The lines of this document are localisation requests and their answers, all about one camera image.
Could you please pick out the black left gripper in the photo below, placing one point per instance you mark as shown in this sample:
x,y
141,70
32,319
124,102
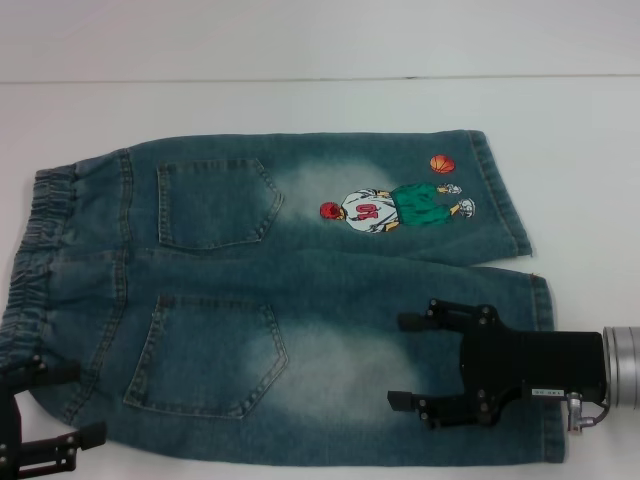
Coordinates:
x,y
9,430

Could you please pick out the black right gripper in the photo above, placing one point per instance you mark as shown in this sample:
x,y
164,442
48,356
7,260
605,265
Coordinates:
x,y
540,365

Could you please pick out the blue denim shorts basketball print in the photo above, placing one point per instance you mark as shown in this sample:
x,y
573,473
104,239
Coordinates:
x,y
225,280

